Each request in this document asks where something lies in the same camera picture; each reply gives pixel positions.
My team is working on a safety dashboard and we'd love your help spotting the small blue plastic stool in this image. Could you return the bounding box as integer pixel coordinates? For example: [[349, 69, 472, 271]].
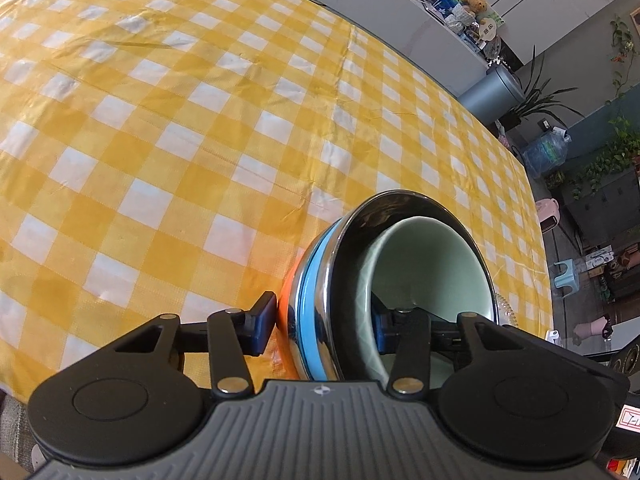
[[553, 259, 580, 296]]

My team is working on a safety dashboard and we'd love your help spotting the green ceramic bowl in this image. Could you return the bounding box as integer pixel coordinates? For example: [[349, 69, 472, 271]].
[[347, 217, 498, 386]]

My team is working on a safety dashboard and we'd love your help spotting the clear glass plate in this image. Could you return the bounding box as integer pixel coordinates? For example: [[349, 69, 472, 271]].
[[495, 292, 518, 327]]

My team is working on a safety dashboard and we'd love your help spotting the white tv cabinet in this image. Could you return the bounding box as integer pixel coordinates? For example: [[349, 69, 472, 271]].
[[314, 0, 486, 96]]

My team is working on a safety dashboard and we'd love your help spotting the potted green plant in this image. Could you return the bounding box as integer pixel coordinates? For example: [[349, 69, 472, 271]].
[[498, 49, 585, 131]]

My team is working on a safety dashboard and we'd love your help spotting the yellow checkered tablecloth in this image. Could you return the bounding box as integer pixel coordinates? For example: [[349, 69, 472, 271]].
[[1, 0, 553, 400]]

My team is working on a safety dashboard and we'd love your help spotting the grey metal trash bin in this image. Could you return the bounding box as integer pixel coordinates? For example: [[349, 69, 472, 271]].
[[458, 64, 525, 126]]

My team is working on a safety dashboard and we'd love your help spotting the orange steel bowl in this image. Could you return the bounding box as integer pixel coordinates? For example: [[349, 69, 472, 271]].
[[277, 249, 304, 374]]

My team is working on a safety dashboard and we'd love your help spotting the blue steel bowl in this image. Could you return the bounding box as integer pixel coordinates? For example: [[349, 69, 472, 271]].
[[288, 190, 491, 380]]

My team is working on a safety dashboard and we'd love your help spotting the blue water jug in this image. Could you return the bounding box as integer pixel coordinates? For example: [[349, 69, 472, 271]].
[[523, 127, 572, 179]]

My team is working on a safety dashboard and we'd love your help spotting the pink space heater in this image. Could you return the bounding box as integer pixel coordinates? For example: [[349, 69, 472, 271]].
[[535, 198, 561, 233]]

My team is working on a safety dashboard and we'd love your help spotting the brown teddy bear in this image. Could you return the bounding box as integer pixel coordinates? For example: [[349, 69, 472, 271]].
[[460, 0, 488, 15]]

